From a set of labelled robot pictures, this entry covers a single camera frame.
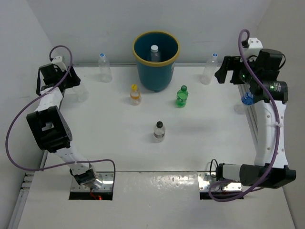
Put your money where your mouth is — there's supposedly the blue bin yellow rim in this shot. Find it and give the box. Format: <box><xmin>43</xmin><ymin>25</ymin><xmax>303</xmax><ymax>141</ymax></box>
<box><xmin>132</xmin><ymin>31</ymin><xmax>180</xmax><ymax>92</ymax></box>

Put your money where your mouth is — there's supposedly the square clear bottle white cap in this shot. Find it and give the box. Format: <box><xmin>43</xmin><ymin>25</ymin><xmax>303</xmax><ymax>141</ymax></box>
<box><xmin>147</xmin><ymin>45</ymin><xmax>161</xmax><ymax>62</ymax></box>

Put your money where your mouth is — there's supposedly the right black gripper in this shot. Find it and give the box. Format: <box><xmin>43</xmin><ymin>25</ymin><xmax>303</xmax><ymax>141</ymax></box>
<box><xmin>215</xmin><ymin>54</ymin><xmax>260</xmax><ymax>85</ymax></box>

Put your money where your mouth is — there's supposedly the green plastic bottle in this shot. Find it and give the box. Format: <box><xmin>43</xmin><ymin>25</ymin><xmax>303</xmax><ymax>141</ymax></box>
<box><xmin>175</xmin><ymin>85</ymin><xmax>188</xmax><ymax>108</ymax></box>

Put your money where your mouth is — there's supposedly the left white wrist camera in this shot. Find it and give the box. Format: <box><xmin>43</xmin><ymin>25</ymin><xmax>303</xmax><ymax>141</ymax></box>
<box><xmin>51</xmin><ymin>56</ymin><xmax>67</xmax><ymax>71</ymax></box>

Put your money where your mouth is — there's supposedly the small bottle yellow cap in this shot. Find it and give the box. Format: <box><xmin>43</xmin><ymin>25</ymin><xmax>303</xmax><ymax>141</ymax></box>
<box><xmin>130</xmin><ymin>84</ymin><xmax>142</xmax><ymax>105</ymax></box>

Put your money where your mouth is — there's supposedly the small bottle black cap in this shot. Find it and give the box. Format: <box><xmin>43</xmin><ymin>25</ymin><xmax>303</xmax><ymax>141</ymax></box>
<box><xmin>153</xmin><ymin>121</ymin><xmax>165</xmax><ymax>142</ymax></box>

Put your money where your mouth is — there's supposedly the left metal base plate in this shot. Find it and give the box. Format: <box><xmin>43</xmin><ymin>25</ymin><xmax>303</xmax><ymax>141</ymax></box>
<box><xmin>70</xmin><ymin>172</ymin><xmax>114</xmax><ymax>194</ymax></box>

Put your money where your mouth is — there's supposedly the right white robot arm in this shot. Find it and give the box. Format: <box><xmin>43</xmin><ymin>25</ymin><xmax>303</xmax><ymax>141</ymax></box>
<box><xmin>215</xmin><ymin>49</ymin><xmax>296</xmax><ymax>189</ymax></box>

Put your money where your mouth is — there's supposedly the bottle with blue label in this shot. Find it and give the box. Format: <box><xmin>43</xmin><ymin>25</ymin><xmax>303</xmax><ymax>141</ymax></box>
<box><xmin>234</xmin><ymin>91</ymin><xmax>254</xmax><ymax>115</ymax></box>

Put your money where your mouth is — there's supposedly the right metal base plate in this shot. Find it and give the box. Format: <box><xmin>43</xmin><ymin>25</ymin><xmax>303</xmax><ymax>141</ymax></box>
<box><xmin>197</xmin><ymin>171</ymin><xmax>242</xmax><ymax>193</ymax></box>

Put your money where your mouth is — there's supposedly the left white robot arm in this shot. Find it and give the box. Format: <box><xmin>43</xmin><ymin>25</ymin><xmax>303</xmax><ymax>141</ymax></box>
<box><xmin>26</xmin><ymin>60</ymin><xmax>98</xmax><ymax>189</ymax></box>

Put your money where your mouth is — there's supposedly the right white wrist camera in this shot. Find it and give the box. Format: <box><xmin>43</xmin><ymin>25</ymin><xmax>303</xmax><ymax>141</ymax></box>
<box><xmin>242</xmin><ymin>38</ymin><xmax>263</xmax><ymax>57</ymax></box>

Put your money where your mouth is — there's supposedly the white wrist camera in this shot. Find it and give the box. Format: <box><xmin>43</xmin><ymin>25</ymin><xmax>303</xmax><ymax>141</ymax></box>
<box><xmin>51</xmin><ymin>56</ymin><xmax>67</xmax><ymax>71</ymax></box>
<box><xmin>242</xmin><ymin>38</ymin><xmax>263</xmax><ymax>57</ymax></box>

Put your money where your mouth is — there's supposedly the metal base plate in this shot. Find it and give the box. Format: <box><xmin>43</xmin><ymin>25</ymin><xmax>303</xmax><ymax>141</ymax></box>
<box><xmin>70</xmin><ymin>172</ymin><xmax>114</xmax><ymax>194</ymax></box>
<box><xmin>197</xmin><ymin>171</ymin><xmax>242</xmax><ymax>193</ymax></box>

